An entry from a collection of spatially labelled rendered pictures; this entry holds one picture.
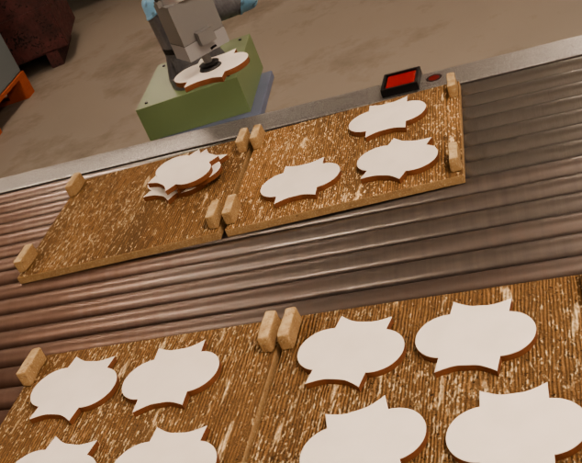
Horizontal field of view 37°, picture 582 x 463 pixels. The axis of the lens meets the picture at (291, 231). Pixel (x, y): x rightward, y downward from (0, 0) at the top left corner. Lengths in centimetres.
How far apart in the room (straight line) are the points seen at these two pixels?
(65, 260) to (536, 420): 98
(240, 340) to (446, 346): 31
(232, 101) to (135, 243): 61
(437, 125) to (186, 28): 47
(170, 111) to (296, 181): 67
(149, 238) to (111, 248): 8
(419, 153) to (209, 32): 42
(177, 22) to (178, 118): 59
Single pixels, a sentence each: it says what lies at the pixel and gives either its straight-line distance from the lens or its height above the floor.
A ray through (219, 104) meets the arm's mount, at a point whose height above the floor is 91.
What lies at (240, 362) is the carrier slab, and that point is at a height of 94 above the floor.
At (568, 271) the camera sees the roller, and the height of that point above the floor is 91.
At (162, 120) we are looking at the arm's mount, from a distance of 214.
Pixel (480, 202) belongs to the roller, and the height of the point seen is 91.
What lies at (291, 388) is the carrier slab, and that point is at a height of 94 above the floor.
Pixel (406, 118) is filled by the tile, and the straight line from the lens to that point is 160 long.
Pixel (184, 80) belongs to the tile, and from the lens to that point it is 163.
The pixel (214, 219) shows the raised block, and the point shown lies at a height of 95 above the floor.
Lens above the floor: 163
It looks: 29 degrees down
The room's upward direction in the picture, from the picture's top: 23 degrees counter-clockwise
